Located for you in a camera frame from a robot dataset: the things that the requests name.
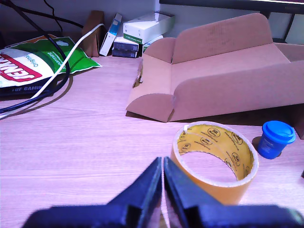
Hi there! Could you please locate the small white box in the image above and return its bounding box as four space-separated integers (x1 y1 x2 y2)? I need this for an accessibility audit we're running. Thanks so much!
142 35 164 53

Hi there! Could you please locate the yellow packing tape roll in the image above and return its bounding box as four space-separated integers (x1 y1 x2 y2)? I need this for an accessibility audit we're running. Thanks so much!
170 121 259 206

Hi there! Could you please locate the white cable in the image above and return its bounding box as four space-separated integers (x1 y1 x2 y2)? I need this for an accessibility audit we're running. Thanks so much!
0 23 105 119

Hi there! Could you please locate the flat black printed box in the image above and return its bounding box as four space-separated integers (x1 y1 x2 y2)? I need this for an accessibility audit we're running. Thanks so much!
0 78 57 98

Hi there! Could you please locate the thick black cable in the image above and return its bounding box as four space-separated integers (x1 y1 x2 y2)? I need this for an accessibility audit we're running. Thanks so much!
0 0 72 114

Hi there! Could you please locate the open brown cardboard box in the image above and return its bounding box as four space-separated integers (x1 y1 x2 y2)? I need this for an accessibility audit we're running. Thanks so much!
125 13 304 140

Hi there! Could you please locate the thin black cable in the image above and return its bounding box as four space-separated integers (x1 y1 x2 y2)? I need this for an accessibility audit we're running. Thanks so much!
44 0 64 33
14 6 85 27

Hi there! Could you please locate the slim white blue box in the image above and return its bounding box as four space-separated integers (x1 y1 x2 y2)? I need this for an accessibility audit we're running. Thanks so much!
99 13 124 57

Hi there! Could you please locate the small blue lidded cup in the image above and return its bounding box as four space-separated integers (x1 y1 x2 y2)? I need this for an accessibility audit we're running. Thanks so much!
257 120 297 160

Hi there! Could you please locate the green white snack bag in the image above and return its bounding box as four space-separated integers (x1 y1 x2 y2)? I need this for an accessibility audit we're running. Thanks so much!
0 35 103 88

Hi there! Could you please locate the small dark flat box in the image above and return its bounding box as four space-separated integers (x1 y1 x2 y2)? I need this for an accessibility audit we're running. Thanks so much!
113 37 143 52
111 48 138 59

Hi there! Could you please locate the small brown cardboard box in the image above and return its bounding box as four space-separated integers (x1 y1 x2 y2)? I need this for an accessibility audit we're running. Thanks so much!
82 10 107 57

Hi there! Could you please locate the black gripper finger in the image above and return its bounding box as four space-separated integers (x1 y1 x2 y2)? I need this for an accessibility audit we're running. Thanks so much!
108 156 163 228
163 156 224 228

